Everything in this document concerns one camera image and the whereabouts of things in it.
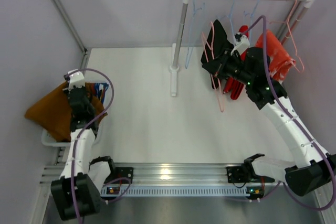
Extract pink hanger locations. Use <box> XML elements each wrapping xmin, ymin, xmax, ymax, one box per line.
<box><xmin>267</xmin><ymin>0</ymin><xmax>305</xmax><ymax>73</ymax></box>
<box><xmin>201</xmin><ymin>22</ymin><xmax>225</xmax><ymax>113</ymax></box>

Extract black trousers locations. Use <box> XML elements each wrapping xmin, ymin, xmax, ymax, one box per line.
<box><xmin>201</xmin><ymin>19</ymin><xmax>235</xmax><ymax>90</ymax></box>

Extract grey slotted cable duct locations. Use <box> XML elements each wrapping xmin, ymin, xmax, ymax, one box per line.
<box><xmin>101</xmin><ymin>185</ymin><xmax>254</xmax><ymax>198</ymax></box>

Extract blue white patterned trousers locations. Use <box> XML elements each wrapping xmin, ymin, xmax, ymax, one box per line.
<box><xmin>92</xmin><ymin>82</ymin><xmax>109</xmax><ymax>103</ymax></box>

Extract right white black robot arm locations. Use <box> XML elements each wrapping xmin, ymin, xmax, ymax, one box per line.
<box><xmin>201</xmin><ymin>47</ymin><xmax>335</xmax><ymax>196</ymax></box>

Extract light blue wire hanger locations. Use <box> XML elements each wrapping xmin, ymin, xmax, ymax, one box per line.
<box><xmin>185</xmin><ymin>0</ymin><xmax>205</xmax><ymax>69</ymax></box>

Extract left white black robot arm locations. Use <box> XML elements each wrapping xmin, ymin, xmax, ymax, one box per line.
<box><xmin>51</xmin><ymin>86</ymin><xmax>115</xmax><ymax>221</ymax></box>

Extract orange white patterned trousers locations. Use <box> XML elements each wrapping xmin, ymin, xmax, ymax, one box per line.
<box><xmin>266</xmin><ymin>29</ymin><xmax>296</xmax><ymax>83</ymax></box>

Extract red trousers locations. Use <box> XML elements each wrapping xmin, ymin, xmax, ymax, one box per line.
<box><xmin>223</xmin><ymin>25</ymin><xmax>248</xmax><ymax>100</ymax></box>

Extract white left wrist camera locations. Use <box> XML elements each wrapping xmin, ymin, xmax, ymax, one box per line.
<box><xmin>64</xmin><ymin>69</ymin><xmax>85</xmax><ymax>91</ymax></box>

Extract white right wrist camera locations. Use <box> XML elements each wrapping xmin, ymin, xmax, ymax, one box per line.
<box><xmin>230</xmin><ymin>33</ymin><xmax>250</xmax><ymax>55</ymax></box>

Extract brown mustard trousers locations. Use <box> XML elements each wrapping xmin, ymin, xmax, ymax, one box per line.
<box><xmin>25</xmin><ymin>81</ymin><xmax>108</xmax><ymax>142</ymax></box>

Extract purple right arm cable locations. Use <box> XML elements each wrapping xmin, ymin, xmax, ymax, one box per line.
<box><xmin>243</xmin><ymin>15</ymin><xmax>336</xmax><ymax>211</ymax></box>

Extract white plastic basket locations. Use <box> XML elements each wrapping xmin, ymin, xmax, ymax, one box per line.
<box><xmin>41</xmin><ymin>119</ymin><xmax>106</xmax><ymax>148</ymax></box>

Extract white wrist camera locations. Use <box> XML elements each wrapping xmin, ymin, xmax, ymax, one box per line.
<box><xmin>64</xmin><ymin>69</ymin><xmax>85</xmax><ymax>91</ymax></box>
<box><xmin>230</xmin><ymin>33</ymin><xmax>250</xmax><ymax>55</ymax></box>

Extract aluminium mounting rail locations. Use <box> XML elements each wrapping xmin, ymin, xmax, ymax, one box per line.
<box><xmin>39</xmin><ymin>162</ymin><xmax>326</xmax><ymax>186</ymax></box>

